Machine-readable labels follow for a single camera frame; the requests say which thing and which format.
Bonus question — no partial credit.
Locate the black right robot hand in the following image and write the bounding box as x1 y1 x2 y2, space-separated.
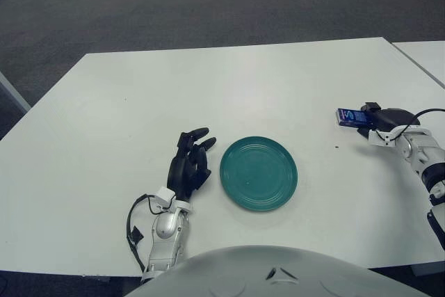
356 102 421 140

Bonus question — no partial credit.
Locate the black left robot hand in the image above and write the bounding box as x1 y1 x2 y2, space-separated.
166 126 217 204

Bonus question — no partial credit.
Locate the blue purple gum pack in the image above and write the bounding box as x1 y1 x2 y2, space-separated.
335 108 370 129

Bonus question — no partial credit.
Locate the teal ribbed plate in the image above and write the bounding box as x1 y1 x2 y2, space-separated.
219 136 299 212

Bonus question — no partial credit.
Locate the white neighbouring table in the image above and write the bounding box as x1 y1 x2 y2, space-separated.
391 41 445 88

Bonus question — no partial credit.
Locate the grey robot torso shell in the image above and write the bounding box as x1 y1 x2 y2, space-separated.
124 245 423 297

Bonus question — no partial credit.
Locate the grey desk edge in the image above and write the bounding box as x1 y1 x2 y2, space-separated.
0 70 31 113

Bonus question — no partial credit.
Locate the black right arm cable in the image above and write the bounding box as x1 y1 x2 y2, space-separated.
382 108 445 138

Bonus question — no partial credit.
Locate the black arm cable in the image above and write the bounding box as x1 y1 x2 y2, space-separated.
382 108 445 138
126 194 175 272

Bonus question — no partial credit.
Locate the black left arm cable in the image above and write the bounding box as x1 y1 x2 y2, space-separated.
126 194 175 272

